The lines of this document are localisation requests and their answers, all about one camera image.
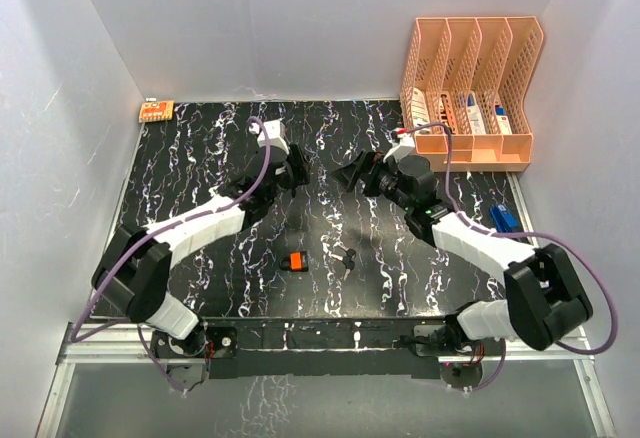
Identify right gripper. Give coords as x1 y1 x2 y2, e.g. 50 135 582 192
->
332 150 413 213

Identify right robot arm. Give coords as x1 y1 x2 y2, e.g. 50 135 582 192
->
331 152 593 355

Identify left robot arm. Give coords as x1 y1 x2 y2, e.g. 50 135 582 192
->
92 144 310 357

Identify black marble pattern mat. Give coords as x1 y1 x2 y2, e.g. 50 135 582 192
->
115 100 504 318

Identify orange black padlock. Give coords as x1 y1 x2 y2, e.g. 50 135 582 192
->
279 251 309 273

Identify white box in organizer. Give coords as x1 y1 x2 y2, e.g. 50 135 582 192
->
410 87 430 128

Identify dark markers in organizer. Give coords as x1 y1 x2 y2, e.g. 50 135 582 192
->
439 93 457 134

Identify white blue tube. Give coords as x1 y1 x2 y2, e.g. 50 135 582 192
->
456 91 486 135

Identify orange plastic file organizer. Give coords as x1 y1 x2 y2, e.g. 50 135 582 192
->
400 16 544 172

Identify small orange card box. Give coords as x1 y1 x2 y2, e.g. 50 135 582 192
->
138 100 175 123

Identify blue red white box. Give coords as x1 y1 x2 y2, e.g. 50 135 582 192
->
494 102 513 135

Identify blue black stapler tool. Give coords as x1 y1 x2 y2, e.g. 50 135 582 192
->
489 204 521 233

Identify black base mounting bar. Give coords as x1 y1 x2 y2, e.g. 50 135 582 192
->
205 317 500 379

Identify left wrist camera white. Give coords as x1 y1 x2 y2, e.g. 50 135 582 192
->
249 119 290 156

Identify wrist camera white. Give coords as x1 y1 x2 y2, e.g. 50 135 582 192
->
249 119 290 156
384 128 415 162

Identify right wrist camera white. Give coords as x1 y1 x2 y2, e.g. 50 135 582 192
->
384 128 415 162

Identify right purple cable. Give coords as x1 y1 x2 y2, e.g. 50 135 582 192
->
399 121 619 356

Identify purple cable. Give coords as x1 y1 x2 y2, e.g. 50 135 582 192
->
69 116 274 394
399 121 619 356

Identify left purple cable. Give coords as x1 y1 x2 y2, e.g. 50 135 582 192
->
69 116 274 394

